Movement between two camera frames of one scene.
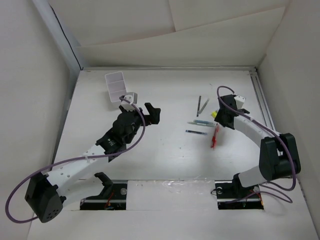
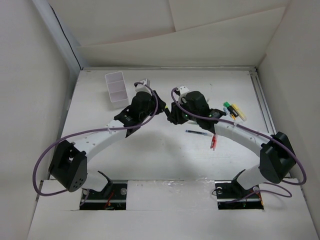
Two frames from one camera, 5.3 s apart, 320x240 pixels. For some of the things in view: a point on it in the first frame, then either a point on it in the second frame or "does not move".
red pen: x=214 y=138 does not move
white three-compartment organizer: x=116 y=85 does not move
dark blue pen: x=202 y=133 does not move
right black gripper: x=218 y=118 → x=174 y=116
